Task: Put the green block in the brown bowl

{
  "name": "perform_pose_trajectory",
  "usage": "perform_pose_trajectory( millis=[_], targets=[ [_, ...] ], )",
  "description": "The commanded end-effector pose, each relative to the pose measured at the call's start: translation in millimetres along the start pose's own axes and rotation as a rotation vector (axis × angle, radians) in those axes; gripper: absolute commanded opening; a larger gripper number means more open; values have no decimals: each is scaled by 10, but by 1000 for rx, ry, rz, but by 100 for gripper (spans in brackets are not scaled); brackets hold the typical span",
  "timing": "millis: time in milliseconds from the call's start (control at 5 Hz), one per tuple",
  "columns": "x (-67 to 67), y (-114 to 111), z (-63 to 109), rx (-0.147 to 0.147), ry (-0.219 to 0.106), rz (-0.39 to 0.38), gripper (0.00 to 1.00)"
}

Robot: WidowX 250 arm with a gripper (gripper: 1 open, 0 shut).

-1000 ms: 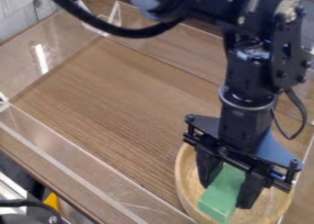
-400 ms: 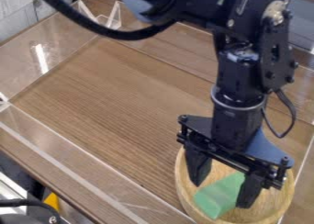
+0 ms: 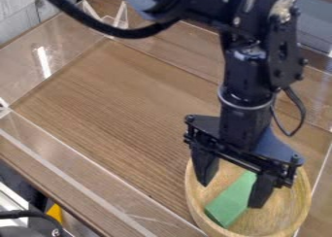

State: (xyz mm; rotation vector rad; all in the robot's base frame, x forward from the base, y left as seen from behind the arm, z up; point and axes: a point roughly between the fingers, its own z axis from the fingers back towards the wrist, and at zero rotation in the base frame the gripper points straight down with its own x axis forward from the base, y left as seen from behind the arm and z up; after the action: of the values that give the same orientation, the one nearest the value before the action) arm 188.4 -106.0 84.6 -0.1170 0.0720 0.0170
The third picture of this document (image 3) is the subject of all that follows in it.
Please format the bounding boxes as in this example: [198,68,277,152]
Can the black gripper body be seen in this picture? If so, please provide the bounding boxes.
[183,96,303,187]

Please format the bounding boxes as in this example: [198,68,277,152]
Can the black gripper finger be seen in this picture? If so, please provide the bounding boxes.
[247,173,275,209]
[190,144,218,186]

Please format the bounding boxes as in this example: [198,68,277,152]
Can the green rectangular block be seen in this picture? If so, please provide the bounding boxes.
[203,172,257,228]

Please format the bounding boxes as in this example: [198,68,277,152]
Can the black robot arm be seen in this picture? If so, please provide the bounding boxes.
[125,0,307,208]

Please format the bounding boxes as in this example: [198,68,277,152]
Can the brown wooden bowl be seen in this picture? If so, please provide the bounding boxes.
[183,161,310,237]

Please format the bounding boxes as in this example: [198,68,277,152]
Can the yellow warning sticker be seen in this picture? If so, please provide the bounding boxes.
[46,204,63,224]

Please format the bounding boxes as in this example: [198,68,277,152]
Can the clear acrylic enclosure walls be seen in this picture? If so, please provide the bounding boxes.
[0,0,332,237]

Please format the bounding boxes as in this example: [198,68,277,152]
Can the clear acrylic corner bracket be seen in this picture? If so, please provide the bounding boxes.
[79,1,129,29]

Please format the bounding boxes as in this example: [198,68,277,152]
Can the black cable lower left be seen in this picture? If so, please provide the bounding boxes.
[0,209,66,237]

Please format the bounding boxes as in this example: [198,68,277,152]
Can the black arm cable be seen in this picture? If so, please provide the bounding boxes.
[29,0,186,40]

